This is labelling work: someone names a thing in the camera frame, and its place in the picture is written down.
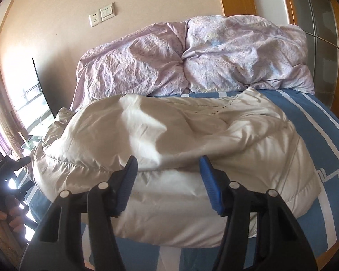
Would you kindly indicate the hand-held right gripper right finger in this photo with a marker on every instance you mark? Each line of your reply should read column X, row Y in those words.
column 213, row 189

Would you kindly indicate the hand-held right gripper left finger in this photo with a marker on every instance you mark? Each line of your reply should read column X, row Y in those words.
column 124, row 189

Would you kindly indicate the glass television stand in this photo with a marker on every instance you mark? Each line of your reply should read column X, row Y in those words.
column 31, row 138

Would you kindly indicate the person's left hand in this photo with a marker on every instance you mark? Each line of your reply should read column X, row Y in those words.
column 15, row 217

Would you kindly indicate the blue white patterned bed sheet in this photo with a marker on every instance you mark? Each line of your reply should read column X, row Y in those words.
column 313, row 113

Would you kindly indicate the white wall socket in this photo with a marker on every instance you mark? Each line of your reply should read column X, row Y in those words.
column 95, row 19

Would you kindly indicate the purple crumpled duvet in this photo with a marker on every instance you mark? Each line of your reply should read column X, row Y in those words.
column 130, row 62

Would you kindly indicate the black flat screen television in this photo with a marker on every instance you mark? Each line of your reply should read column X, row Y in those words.
column 43, row 90

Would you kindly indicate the frosted glass door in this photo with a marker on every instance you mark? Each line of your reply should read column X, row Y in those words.
column 322, row 48

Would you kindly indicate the white wall light switch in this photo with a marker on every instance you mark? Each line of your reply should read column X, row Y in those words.
column 107, row 11

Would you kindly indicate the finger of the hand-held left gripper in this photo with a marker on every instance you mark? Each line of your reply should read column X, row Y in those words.
column 21, row 162

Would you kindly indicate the white puffer jacket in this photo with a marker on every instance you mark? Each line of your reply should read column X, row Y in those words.
column 172, row 132

